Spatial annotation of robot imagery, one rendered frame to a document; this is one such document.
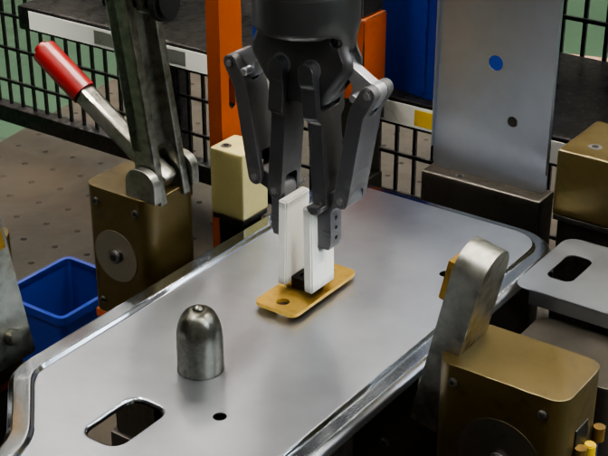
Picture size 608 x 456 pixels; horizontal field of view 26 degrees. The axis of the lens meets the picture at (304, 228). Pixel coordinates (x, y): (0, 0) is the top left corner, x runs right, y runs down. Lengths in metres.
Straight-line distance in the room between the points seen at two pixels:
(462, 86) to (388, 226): 0.16
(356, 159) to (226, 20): 0.23
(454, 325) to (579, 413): 0.09
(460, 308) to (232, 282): 0.25
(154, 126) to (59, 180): 0.91
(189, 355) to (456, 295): 0.19
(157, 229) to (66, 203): 0.82
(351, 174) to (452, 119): 0.30
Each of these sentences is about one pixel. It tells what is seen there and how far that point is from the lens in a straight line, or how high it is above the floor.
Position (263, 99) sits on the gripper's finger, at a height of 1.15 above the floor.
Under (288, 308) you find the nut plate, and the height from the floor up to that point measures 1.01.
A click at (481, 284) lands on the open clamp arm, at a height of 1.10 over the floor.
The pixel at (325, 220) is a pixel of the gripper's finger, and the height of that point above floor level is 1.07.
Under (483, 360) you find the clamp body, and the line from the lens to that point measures 0.84.
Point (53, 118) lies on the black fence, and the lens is 1.99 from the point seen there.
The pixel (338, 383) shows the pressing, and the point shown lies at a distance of 0.90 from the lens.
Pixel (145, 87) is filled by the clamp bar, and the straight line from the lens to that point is 1.01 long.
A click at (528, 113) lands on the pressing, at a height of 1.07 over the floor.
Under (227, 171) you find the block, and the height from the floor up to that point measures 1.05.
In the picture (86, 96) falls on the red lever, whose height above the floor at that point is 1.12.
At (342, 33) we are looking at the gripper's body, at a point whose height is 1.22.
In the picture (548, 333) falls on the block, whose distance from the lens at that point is 1.01.
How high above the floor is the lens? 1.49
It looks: 27 degrees down
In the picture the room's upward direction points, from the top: straight up
